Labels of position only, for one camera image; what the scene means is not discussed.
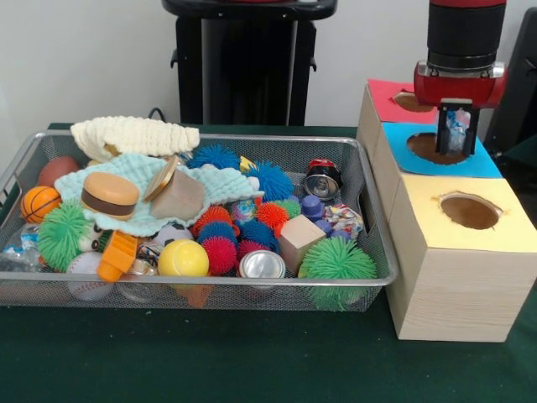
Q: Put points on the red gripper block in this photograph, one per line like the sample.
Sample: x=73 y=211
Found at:
x=461 y=90

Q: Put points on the clear plastic bottle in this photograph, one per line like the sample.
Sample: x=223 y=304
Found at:
x=457 y=130

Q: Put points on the crushed red soda can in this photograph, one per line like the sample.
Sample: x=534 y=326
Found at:
x=322 y=180

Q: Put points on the cream waffle cloth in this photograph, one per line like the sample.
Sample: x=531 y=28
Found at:
x=138 y=136

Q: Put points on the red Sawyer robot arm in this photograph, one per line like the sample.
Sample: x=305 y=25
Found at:
x=463 y=33

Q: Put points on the wooden box with three holes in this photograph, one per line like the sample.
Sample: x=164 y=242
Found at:
x=457 y=294

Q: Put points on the black chair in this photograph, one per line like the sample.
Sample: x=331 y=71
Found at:
x=520 y=84

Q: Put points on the crumpled printed paper ball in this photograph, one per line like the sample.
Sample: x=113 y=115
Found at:
x=345 y=218

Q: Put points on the large green spiky ball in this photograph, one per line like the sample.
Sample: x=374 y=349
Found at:
x=339 y=260

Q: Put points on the plain wooden block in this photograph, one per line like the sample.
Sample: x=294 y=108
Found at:
x=179 y=197

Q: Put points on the yellow ball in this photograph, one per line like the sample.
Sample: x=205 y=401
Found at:
x=183 y=258

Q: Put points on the dark green tablecloth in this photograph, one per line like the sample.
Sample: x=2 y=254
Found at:
x=251 y=357

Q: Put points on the light teal waffle cloth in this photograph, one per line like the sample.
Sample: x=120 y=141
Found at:
x=126 y=168

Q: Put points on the toy hamburger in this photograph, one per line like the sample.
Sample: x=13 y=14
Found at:
x=110 y=196

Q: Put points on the orange plastic toy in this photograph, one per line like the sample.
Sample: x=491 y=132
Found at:
x=116 y=257

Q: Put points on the small brown football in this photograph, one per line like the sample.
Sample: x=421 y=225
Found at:
x=58 y=171

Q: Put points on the small orange basketball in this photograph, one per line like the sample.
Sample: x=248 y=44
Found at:
x=40 y=205

